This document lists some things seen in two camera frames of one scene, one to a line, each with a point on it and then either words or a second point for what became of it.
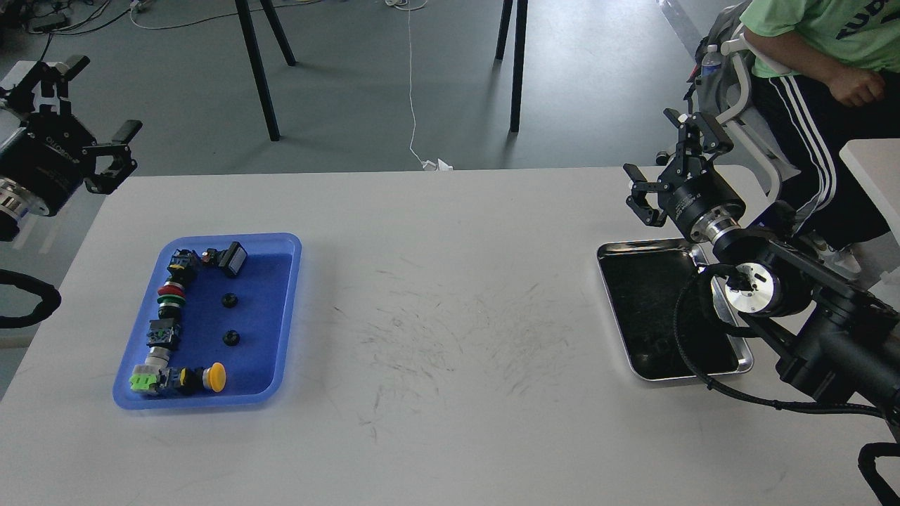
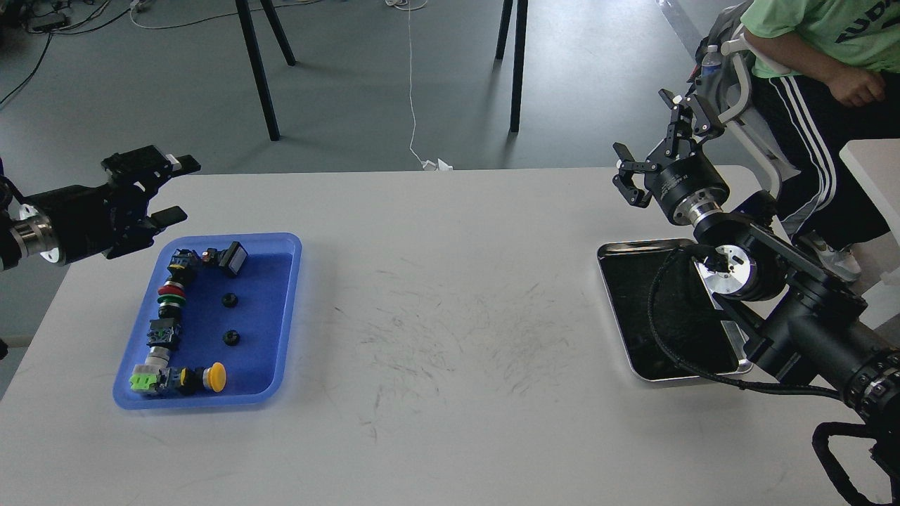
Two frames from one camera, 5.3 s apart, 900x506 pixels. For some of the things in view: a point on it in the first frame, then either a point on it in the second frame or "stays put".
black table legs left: x=290 y=55 stays put
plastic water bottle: x=711 y=62 stays put
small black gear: x=231 y=338 stays put
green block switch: x=142 y=381 stays put
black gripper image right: x=697 y=202 → x=687 y=185
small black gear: x=230 y=300 stays put
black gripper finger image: x=22 y=94 → x=146 y=169
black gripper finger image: x=123 y=164 → x=143 y=235
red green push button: x=171 y=294 stays put
